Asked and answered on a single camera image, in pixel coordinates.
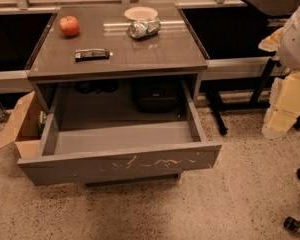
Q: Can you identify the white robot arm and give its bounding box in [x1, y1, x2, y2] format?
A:
[258, 6, 300, 139]

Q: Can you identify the red apple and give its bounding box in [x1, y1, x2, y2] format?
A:
[59, 16, 80, 37]

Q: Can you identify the black side table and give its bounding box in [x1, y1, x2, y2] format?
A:
[206, 0, 300, 135]

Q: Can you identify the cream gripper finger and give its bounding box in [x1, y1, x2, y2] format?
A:
[258, 28, 282, 52]
[262, 71, 300, 139]

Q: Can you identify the white paper bowl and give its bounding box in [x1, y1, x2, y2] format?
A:
[124, 6, 158, 21]

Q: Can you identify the grey drawer cabinet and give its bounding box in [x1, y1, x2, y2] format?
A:
[24, 1, 211, 188]

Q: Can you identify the open grey top drawer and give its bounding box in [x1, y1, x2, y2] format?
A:
[18, 79, 222, 185]

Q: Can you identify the cardboard box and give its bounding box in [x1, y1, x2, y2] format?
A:
[0, 91, 43, 159]

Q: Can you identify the crushed green soda can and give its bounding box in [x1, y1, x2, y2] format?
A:
[129, 18, 161, 39]

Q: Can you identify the black chair caster leg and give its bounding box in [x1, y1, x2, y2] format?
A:
[283, 217, 300, 233]

